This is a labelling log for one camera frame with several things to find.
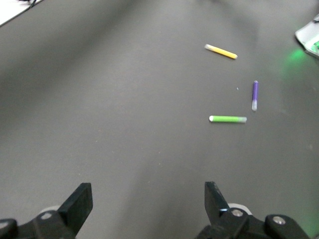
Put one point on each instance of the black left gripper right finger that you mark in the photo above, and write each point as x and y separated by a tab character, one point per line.
221	216

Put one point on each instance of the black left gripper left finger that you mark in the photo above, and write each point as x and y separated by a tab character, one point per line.
72	214

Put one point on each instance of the green marker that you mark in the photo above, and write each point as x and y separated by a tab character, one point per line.
228	119

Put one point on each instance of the purple marker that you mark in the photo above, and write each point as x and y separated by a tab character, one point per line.
255	93

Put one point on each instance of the yellow marker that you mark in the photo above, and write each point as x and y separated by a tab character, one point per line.
221	51

